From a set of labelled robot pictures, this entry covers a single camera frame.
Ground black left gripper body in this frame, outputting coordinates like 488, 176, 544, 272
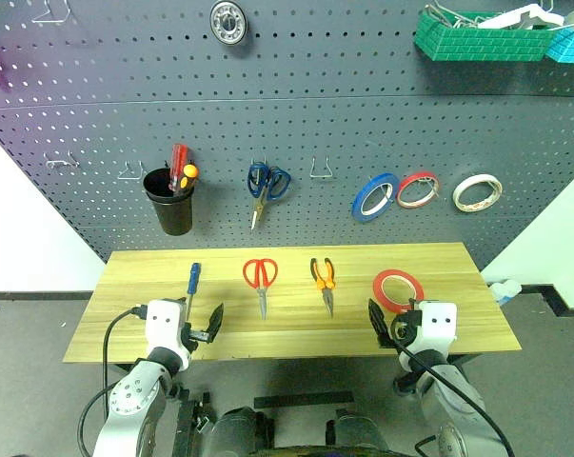
181, 319, 217, 356

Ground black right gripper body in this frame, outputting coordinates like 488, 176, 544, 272
388, 308, 424, 352

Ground blue-handled screwdriver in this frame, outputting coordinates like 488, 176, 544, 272
185, 262, 203, 326

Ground silver double wire hook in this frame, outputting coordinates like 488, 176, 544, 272
31, 0, 72, 24

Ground cyan brick-pattern box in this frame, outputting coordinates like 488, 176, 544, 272
543, 27, 574, 66

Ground black plastic cup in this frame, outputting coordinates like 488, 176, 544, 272
142, 167, 196, 237

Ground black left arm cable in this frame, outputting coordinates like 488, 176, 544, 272
76, 306, 148, 457

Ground blue tape roll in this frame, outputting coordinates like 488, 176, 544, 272
351, 172, 401, 224

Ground silver pliers holder hook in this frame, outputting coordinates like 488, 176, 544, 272
309, 155, 335, 181

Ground green brick-pattern box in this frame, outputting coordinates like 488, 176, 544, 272
413, 9, 562, 63

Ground red-handled scissors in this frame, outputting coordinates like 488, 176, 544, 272
242, 257, 279, 321

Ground silver wire hanger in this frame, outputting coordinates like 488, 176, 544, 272
425, 0, 554, 30

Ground silver wire peg hook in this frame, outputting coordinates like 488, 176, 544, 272
43, 150, 81, 170
118, 160, 148, 181

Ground white and blue bottle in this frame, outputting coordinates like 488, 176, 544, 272
488, 279, 524, 306

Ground round silver metal disc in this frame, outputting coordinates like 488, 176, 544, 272
208, 0, 248, 48

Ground blue-handled scissors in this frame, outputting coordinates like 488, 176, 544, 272
247, 161, 292, 232

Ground wide red tape roll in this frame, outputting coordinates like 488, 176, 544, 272
372, 268, 425, 315

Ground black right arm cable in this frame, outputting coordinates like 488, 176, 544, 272
394, 340, 517, 457

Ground white plastic hanger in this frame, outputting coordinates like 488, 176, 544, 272
476, 3, 564, 30

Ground white tape roll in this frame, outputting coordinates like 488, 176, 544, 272
452, 173, 503, 213

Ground thin red tape roll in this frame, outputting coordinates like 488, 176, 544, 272
395, 170, 442, 209

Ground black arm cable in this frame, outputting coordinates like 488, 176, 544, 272
76, 306, 148, 457
394, 340, 517, 457

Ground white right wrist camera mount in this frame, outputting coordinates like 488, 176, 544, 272
412, 299, 458, 357

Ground orange and black long-nose pliers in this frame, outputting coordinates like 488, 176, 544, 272
308, 257, 337, 319

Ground dark grey metal pegboard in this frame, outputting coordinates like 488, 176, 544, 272
0, 0, 574, 277

